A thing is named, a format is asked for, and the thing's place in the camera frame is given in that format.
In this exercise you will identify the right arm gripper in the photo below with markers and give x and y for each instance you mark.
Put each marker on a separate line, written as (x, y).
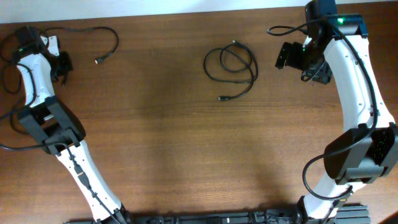
(320, 74)

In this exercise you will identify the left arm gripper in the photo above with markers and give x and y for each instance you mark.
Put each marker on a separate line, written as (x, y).
(69, 66)

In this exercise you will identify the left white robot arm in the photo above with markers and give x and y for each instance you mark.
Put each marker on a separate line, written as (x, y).
(54, 126)

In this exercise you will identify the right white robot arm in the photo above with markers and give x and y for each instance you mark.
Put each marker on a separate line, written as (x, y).
(337, 48)

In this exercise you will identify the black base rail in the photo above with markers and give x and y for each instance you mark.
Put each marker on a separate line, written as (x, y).
(248, 215)

